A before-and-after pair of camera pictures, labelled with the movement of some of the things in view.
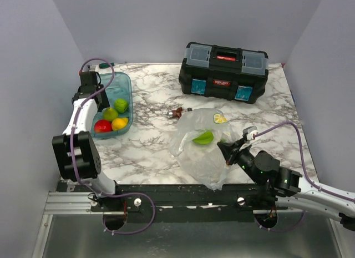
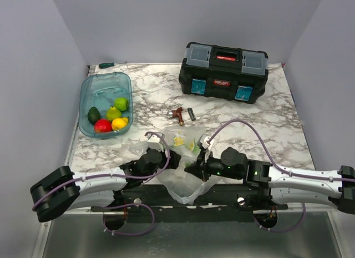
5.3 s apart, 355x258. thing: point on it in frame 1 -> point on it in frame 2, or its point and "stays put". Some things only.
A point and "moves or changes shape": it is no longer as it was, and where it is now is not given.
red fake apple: x=102 y=125 stays put
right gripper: x=226 y=149 -> x=197 y=170
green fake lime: x=121 y=105 stays put
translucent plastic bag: x=198 y=134 -> x=183 y=141
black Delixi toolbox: x=221 y=72 stays put
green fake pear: x=109 y=114 moves or changes shape
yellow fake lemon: x=119 y=123 stays put
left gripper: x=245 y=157 -> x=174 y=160
